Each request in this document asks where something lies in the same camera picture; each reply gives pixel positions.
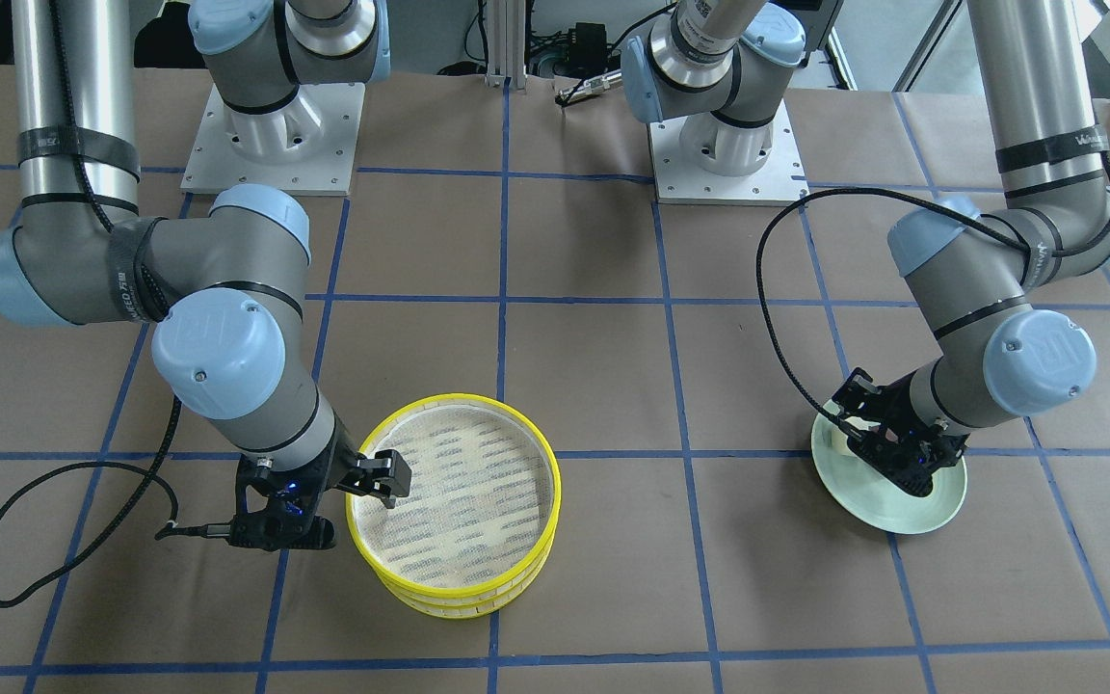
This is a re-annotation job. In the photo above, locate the yellow steamer layer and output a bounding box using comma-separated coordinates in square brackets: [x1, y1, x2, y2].
[345, 392, 561, 599]
[373, 539, 554, 620]

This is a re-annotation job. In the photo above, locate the pale green plate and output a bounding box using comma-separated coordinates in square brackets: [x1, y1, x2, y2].
[810, 414, 968, 535]

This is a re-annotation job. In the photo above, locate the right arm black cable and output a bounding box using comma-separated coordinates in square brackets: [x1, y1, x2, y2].
[0, 395, 228, 608]

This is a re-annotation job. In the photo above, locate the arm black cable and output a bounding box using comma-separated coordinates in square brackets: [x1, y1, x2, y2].
[0, 395, 228, 608]
[756, 154, 1110, 444]

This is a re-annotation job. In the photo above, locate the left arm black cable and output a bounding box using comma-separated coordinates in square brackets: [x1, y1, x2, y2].
[756, 154, 1110, 444]

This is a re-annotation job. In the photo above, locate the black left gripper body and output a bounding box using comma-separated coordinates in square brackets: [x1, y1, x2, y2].
[830, 368, 968, 497]

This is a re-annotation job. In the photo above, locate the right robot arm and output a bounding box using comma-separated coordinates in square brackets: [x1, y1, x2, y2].
[0, 1, 412, 550]

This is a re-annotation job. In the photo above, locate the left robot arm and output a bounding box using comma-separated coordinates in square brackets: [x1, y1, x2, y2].
[620, 1, 1110, 497]

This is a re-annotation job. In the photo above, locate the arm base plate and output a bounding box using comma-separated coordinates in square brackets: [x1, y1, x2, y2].
[180, 83, 366, 197]
[647, 102, 807, 207]

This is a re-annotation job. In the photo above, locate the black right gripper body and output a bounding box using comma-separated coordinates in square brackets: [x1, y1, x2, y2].
[230, 423, 361, 550]

